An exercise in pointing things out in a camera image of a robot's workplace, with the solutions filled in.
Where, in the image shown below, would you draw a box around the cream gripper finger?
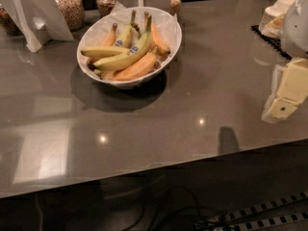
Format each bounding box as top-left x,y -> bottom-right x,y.
262,64 -> 284,124
269,58 -> 308,119

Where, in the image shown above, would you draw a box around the long yellow banana with sticker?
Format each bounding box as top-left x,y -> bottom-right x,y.
93,15 -> 152,71

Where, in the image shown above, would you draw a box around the orange ripe banana front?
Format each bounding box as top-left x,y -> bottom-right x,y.
99,45 -> 158,81

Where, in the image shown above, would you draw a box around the orange banana back right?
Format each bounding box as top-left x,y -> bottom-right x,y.
150,22 -> 170,57

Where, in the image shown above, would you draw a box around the white bowl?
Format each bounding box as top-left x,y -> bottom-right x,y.
77,7 -> 182,89

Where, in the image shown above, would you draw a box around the glass jar behind bowl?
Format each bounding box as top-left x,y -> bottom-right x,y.
169,0 -> 182,15

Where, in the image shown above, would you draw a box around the yellow-green banana with sticker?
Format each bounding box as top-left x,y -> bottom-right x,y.
114,10 -> 136,48

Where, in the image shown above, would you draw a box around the small orange banana back left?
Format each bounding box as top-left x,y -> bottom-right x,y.
102,23 -> 117,46

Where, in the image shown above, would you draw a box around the yellow banana left front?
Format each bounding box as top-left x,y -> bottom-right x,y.
81,45 -> 129,60

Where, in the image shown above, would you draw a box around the black mesh mat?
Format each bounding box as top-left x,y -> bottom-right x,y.
250,25 -> 292,61

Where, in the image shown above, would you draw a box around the stack of white plates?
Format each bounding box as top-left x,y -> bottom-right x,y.
258,0 -> 295,39

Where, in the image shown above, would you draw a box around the black white checkered strip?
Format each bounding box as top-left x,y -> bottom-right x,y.
209,191 -> 308,231

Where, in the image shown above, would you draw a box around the glass jar of dark grains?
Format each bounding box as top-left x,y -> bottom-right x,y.
96,0 -> 116,17

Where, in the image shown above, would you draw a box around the glass jar of nuts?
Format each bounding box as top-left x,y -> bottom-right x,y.
55,0 -> 85,31

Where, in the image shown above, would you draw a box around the white paper napkin holder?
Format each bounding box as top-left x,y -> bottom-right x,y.
0,0 -> 73,53

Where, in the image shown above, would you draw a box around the glass jar far left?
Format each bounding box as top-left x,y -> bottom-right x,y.
0,4 -> 21,36

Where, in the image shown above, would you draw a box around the black cables on floor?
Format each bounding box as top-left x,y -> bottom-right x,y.
121,185 -> 239,231

